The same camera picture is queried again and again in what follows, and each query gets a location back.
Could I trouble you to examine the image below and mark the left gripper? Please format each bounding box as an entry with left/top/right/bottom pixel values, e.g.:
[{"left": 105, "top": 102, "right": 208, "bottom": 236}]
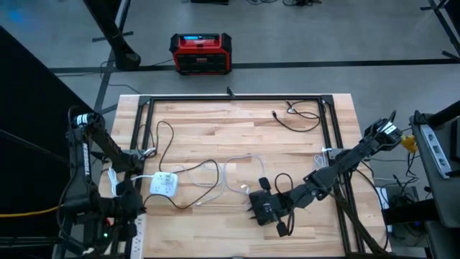
[{"left": 103, "top": 179, "right": 144, "bottom": 242}]

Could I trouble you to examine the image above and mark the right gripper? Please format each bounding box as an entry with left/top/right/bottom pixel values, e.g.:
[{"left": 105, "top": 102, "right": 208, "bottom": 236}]
[{"left": 248, "top": 176, "right": 299, "bottom": 237}]

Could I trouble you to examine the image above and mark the white power strip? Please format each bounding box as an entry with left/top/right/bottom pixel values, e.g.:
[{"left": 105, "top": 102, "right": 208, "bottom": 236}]
[{"left": 129, "top": 215, "right": 147, "bottom": 259}]

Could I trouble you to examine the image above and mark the white USB charging hub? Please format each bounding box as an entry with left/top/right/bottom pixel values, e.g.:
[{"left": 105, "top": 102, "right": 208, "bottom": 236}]
[{"left": 149, "top": 171, "right": 180, "bottom": 198}]

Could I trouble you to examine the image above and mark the black braided USB cable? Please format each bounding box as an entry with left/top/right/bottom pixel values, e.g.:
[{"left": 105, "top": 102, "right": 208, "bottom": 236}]
[{"left": 136, "top": 120, "right": 221, "bottom": 212}]

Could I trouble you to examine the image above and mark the lavender braided USB cable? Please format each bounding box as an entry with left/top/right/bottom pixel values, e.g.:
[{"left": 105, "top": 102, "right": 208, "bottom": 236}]
[{"left": 221, "top": 153, "right": 267, "bottom": 196}]

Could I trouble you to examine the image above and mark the black stand pole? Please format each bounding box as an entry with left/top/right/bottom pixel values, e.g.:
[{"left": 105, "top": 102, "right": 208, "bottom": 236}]
[{"left": 81, "top": 0, "right": 142, "bottom": 72}]

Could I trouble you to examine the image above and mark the black curtain partition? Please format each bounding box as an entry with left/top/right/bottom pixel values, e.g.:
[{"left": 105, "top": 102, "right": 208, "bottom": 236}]
[{"left": 0, "top": 26, "right": 98, "bottom": 240}]

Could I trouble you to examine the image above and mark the yellow plug connector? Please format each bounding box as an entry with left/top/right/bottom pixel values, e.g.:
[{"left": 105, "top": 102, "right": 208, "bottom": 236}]
[{"left": 400, "top": 135, "right": 418, "bottom": 153}]

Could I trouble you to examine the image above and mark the red and black jobsite radio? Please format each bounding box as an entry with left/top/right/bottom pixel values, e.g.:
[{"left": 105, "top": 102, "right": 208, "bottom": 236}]
[{"left": 168, "top": 32, "right": 233, "bottom": 76}]

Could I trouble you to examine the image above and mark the grey power strip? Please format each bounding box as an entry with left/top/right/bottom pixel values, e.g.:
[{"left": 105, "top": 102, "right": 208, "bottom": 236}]
[{"left": 419, "top": 123, "right": 452, "bottom": 180}]

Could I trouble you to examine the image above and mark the grey cart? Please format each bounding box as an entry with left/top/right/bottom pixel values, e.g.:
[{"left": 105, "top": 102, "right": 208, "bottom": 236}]
[{"left": 409, "top": 100, "right": 460, "bottom": 259}]

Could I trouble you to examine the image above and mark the black floor stand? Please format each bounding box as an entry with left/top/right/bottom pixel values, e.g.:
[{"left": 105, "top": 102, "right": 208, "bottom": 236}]
[{"left": 419, "top": 0, "right": 460, "bottom": 61}]

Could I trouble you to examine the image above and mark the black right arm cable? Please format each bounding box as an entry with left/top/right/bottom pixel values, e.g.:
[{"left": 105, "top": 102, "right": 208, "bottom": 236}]
[{"left": 274, "top": 173, "right": 295, "bottom": 237}]

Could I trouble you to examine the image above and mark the white hub power cord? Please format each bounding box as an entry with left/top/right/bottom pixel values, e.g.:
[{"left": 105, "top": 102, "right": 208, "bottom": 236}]
[{"left": 106, "top": 165, "right": 155, "bottom": 198}]

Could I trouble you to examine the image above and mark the black sleeved cable bundle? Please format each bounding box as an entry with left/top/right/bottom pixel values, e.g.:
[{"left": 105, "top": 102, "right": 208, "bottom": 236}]
[{"left": 333, "top": 190, "right": 391, "bottom": 258}]

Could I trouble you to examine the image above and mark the yellow extension cable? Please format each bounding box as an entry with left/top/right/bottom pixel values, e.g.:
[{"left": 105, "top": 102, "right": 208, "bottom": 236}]
[{"left": 0, "top": 205, "right": 60, "bottom": 219}]

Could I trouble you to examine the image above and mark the black aluminium table frame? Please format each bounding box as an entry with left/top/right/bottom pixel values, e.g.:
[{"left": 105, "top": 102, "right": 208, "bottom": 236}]
[{"left": 84, "top": 94, "right": 391, "bottom": 259}]

